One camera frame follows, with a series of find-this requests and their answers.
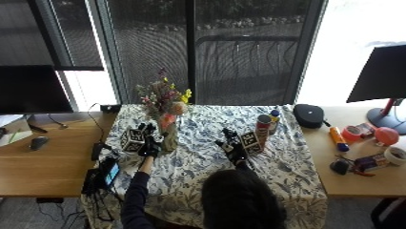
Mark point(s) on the black device under phone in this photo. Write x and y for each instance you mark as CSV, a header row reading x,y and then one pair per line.
x,y
92,181

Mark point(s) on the small black round device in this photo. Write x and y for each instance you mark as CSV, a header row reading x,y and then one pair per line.
x,y
340,166

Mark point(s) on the white tape roll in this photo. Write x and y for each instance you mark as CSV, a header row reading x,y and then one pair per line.
x,y
395,155

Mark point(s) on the small black box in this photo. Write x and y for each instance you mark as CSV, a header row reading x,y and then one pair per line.
x,y
109,108

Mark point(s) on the orange tape roll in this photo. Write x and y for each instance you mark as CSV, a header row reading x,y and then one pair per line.
x,y
352,133

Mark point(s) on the black chair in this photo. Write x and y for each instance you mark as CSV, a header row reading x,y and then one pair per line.
x,y
387,213

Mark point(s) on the person's left hand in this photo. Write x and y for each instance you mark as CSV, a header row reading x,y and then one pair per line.
x,y
149,143

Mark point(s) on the black monitor with red stand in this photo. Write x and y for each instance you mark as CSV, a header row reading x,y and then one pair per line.
x,y
382,82

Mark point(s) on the person's right hand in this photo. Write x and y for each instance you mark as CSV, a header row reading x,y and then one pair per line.
x,y
232,147

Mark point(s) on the white marker cube on right glove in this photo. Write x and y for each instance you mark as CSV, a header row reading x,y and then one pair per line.
x,y
250,142

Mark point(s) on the black oval case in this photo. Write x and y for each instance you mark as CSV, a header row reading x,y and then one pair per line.
x,y
309,115

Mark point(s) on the glass vase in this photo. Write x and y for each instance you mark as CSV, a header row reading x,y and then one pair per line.
x,y
169,136

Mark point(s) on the white marker cube on left glove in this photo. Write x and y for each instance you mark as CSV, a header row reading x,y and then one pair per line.
x,y
132,139

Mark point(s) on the purple packet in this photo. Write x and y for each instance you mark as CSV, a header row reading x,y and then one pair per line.
x,y
371,161

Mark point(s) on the white marker cube on glove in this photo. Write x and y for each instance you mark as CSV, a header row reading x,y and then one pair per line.
x,y
250,142
132,139

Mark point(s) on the mixed flower bouquet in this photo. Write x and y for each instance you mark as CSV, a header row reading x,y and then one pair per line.
x,y
165,97

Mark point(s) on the black power adapter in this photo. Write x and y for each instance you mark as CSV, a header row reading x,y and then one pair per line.
x,y
96,150

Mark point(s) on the blue floral tablecloth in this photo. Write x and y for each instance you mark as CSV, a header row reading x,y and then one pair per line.
x,y
220,165

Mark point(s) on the black computer mouse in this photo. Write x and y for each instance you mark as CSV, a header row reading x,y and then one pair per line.
x,y
39,142

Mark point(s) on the smartphone with lit screen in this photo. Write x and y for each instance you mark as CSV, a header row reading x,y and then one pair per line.
x,y
111,172

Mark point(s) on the the person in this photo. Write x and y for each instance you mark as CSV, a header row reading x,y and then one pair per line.
x,y
237,200

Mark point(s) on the orange tube with blue cap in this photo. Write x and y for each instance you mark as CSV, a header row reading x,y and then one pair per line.
x,y
338,138

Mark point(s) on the red ball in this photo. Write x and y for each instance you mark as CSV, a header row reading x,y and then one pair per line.
x,y
386,135

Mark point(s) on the white paper with green pen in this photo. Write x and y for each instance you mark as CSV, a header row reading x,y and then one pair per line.
x,y
13,131

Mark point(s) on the red cylindrical can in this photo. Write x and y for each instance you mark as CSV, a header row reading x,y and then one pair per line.
x,y
264,127

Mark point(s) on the blue capped bottle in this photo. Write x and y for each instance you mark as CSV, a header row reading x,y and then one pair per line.
x,y
274,119

